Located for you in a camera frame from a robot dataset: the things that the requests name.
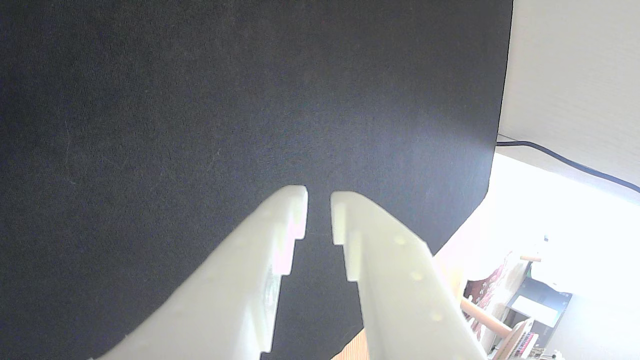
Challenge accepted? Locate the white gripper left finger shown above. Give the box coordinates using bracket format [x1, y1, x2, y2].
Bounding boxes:
[90, 185, 309, 360]

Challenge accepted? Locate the red patterned cloth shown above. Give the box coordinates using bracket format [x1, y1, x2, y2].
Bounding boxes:
[464, 251, 523, 343]

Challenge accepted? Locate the black mouse mat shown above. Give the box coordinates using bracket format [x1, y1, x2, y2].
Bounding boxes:
[0, 0, 514, 360]

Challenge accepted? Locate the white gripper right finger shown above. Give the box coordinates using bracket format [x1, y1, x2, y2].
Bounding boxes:
[330, 190, 489, 360]

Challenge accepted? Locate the dark blue box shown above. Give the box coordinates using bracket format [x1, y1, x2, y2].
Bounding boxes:
[504, 276, 574, 329]

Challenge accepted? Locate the stack of books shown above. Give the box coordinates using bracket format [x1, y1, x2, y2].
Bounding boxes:
[495, 319, 553, 360]

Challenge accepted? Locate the wooden pole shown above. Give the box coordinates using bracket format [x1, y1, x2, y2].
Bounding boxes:
[459, 296, 514, 337]

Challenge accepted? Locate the black cable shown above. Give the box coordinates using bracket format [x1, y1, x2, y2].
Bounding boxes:
[496, 141, 640, 194]

